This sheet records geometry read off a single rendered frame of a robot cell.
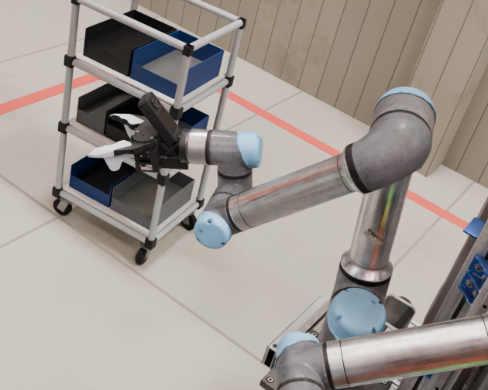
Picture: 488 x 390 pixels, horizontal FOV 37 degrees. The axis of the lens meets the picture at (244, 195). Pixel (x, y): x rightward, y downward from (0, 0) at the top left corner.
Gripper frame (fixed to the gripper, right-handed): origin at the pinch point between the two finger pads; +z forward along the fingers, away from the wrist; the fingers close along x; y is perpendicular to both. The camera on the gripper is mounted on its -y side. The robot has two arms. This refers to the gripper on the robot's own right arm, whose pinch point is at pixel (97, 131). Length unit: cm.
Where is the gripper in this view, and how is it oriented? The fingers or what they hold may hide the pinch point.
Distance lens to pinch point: 159.5
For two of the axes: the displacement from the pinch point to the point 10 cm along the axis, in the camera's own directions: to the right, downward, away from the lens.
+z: -9.8, -0.7, 1.6
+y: 0.4, 7.8, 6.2
